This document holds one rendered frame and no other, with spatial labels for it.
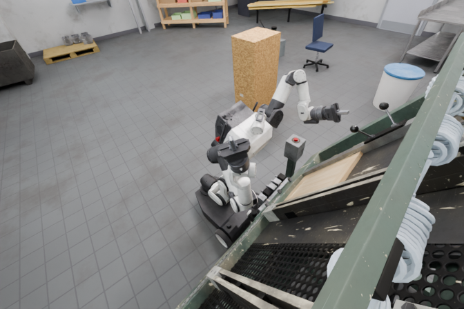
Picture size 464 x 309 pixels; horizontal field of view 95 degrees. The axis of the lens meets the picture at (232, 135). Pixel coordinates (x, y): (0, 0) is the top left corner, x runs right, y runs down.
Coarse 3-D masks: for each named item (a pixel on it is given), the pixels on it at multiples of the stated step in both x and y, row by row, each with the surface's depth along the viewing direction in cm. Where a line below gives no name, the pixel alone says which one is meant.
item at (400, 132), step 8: (408, 120) 92; (400, 128) 92; (408, 128) 90; (384, 136) 98; (392, 136) 96; (400, 136) 93; (360, 144) 112; (368, 144) 106; (376, 144) 103; (384, 144) 100; (344, 152) 121; (352, 152) 115; (328, 160) 133; (336, 160) 125; (312, 168) 144; (320, 168) 137
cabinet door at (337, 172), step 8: (360, 152) 110; (344, 160) 118; (352, 160) 108; (328, 168) 126; (336, 168) 116; (344, 168) 107; (352, 168) 104; (304, 176) 152; (312, 176) 138; (320, 176) 126; (328, 176) 116; (336, 176) 107; (344, 176) 100; (304, 184) 136; (312, 184) 124; (320, 184) 114; (328, 184) 106; (296, 192) 134; (304, 192) 122
